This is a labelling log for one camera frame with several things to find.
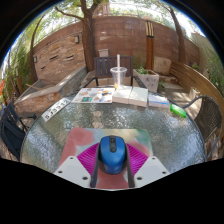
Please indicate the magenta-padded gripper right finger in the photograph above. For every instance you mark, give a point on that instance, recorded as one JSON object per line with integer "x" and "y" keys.
{"x": 150, "y": 168}

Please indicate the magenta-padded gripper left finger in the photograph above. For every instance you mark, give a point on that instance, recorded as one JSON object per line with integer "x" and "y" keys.
{"x": 71, "y": 168}

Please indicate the blue and black computer mouse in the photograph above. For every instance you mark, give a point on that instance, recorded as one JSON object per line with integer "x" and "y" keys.
{"x": 112, "y": 156}

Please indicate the white printed placard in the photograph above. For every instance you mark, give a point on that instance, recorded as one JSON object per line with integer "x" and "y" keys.
{"x": 56, "y": 109}

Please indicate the green plastic object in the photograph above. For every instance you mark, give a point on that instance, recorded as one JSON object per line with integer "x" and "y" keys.
{"x": 178, "y": 110}

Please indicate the small white and blue book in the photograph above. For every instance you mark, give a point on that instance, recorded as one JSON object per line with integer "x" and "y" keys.
{"x": 158, "y": 101}

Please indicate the colourful open magazine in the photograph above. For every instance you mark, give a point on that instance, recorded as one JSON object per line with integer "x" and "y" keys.
{"x": 93, "y": 95}

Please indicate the stone raised garden bed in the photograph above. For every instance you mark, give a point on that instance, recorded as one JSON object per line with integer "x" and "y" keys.
{"x": 50, "y": 91}

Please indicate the white planter box with plants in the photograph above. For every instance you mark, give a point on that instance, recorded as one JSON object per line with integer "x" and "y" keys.
{"x": 148, "y": 81}

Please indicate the clear plastic cup with straw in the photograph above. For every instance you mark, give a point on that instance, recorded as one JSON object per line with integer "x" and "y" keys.
{"x": 118, "y": 76}

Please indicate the curved wooden slatted bench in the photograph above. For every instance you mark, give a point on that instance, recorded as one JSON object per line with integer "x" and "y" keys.
{"x": 193, "y": 78}

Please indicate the dark wooden slatted chair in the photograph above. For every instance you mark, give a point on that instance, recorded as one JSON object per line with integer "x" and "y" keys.
{"x": 103, "y": 65}

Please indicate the grey utility box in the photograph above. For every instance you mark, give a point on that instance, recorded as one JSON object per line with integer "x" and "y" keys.
{"x": 103, "y": 53}

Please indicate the thick forked tree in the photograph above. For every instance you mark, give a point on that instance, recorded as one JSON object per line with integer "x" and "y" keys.
{"x": 88, "y": 43}

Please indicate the slim leaning tree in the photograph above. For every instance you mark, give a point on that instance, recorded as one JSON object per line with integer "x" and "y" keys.
{"x": 180, "y": 40}

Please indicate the wall lamp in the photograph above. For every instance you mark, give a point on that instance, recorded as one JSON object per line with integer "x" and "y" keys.
{"x": 77, "y": 39}
{"x": 35, "y": 59}

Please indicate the wooden garden lamp post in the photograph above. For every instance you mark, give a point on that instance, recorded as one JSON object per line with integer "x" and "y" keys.
{"x": 150, "y": 46}

